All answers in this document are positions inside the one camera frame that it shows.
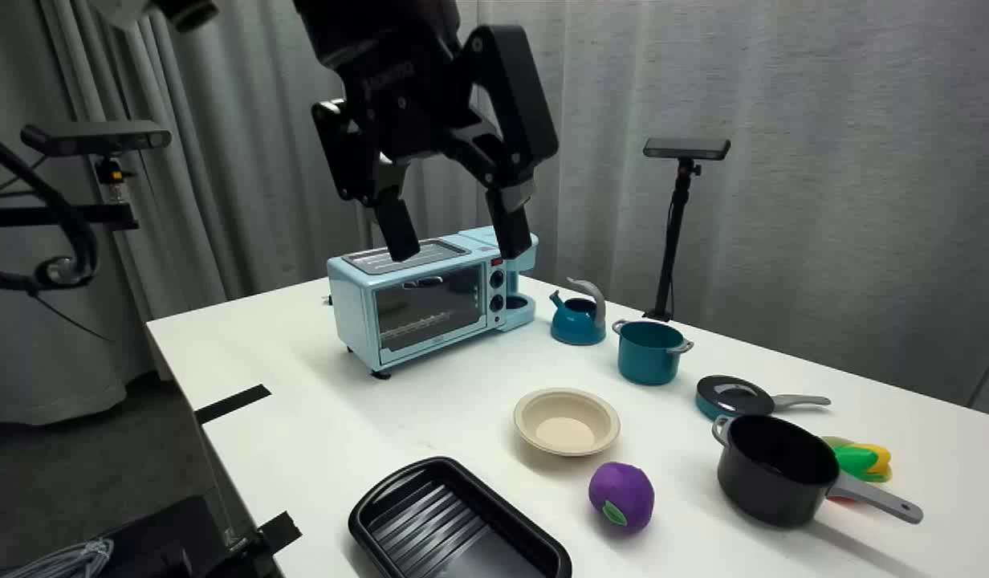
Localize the black cup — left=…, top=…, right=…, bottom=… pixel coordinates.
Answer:
left=709, top=409, right=929, bottom=530

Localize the grey curtain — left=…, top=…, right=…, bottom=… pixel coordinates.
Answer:
left=0, top=0, right=989, bottom=429

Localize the small teal cup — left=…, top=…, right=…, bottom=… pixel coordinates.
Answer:
left=547, top=277, right=611, bottom=348

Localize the black table clamp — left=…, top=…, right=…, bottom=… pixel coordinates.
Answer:
left=251, top=509, right=305, bottom=559

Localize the black tape strip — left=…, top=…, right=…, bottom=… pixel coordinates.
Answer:
left=188, top=382, right=276, bottom=427

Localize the black baking tray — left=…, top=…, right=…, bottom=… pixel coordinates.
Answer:
left=348, top=451, right=575, bottom=578

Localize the thick black cable loop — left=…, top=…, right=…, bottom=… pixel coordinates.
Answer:
left=0, top=124, right=98, bottom=294

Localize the purple small dish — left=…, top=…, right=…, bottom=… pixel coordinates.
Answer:
left=584, top=459, right=657, bottom=537

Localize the black camera on tripod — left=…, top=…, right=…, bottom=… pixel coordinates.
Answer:
left=639, top=134, right=734, bottom=163

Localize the black camera on boom arm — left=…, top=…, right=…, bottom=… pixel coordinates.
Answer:
left=19, top=118, right=172, bottom=159

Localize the beige plate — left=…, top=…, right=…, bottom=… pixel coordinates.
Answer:
left=509, top=385, right=623, bottom=461

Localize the light blue toaster oven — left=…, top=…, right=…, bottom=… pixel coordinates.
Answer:
left=324, top=222, right=543, bottom=377

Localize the green yellow plush toy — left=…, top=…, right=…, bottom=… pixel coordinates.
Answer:
left=817, top=434, right=894, bottom=506

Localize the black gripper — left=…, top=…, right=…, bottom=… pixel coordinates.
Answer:
left=296, top=0, right=562, bottom=264

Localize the teal toy pot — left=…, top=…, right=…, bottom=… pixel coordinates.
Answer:
left=611, top=314, right=695, bottom=389

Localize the black tripod stand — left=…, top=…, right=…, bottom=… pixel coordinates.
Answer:
left=644, top=156, right=702, bottom=323

